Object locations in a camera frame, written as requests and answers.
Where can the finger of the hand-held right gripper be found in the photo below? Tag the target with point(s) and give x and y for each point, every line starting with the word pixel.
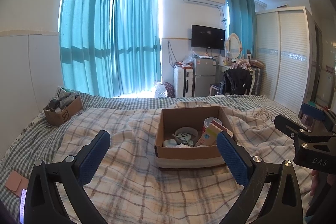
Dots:
pixel 286 125
pixel 312 112

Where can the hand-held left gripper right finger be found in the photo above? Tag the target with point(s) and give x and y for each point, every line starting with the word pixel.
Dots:
pixel 232 158

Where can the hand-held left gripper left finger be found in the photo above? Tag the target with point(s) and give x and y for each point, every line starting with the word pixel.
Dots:
pixel 94 158

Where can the printed carton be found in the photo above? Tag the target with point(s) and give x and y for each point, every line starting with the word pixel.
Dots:
pixel 208 138

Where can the clear plastic container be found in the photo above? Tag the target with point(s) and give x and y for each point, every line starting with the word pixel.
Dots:
pixel 210 121

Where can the white round container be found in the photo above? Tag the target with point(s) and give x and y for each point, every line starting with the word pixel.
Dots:
pixel 193 132

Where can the white tissue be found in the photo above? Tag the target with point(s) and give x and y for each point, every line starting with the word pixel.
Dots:
pixel 183 145

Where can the light blue tissue pack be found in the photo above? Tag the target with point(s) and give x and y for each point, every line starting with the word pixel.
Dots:
pixel 168 143

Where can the person's right hand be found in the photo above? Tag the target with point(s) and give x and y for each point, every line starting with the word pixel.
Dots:
pixel 314 183

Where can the plaid blanket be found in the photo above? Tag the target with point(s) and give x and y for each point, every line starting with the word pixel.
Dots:
pixel 126 140

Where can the small cardboard box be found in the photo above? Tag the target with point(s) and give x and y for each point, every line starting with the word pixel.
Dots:
pixel 61 116

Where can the white wardrobe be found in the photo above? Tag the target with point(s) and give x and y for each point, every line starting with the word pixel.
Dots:
pixel 286 58

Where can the black jacket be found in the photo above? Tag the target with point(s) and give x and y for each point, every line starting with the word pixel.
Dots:
pixel 235 81

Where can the green checked bedsheet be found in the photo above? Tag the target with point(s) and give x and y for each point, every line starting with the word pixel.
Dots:
pixel 29 140

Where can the black round jar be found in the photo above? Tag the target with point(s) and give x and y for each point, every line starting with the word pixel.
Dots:
pixel 53 103

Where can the brown flat box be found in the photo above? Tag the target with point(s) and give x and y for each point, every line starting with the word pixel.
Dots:
pixel 257 63

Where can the green white packet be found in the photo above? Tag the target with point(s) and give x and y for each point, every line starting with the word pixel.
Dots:
pixel 62 91

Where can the plaid cloth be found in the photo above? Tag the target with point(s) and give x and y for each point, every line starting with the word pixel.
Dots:
pixel 242 65

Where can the smartphone with lit screen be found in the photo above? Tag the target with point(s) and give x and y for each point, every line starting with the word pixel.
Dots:
pixel 23 203

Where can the silver small fridge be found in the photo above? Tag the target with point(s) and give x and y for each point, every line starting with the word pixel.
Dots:
pixel 204 75

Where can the white suitcase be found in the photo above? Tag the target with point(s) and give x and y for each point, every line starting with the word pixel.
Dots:
pixel 179 82

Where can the floral bag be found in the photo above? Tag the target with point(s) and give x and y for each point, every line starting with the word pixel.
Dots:
pixel 170 89

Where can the white plastic bag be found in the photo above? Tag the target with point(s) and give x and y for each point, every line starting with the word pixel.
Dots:
pixel 160 90

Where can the white oval mirror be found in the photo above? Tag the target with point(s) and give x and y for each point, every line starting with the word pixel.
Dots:
pixel 233 44

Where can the clear plastic bag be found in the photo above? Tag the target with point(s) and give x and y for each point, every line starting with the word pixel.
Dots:
pixel 188 58

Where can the narrow teal curtain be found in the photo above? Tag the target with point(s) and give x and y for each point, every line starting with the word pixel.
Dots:
pixel 242 22

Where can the wide teal curtain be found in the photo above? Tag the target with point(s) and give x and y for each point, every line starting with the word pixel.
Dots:
pixel 81 29

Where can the black wall television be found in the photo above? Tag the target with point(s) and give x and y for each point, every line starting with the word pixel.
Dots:
pixel 208 36

